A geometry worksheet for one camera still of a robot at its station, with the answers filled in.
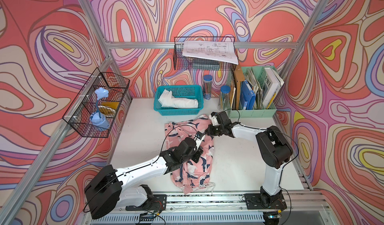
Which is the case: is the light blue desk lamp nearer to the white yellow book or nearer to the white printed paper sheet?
the white printed paper sheet

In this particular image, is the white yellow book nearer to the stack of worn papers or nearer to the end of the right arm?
the stack of worn papers

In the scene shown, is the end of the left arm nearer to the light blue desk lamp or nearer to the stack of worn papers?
the light blue desk lamp

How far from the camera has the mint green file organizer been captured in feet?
3.19

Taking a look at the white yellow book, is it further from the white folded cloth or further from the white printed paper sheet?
the white folded cloth

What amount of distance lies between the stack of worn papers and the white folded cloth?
398 millimetres

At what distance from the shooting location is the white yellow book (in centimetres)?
95

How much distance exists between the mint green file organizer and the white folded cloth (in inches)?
11.9

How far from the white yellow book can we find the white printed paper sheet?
0.33 metres

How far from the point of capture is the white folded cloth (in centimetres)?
110

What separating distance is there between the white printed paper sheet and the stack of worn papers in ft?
0.79

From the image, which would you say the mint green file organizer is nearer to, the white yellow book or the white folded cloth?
the white yellow book
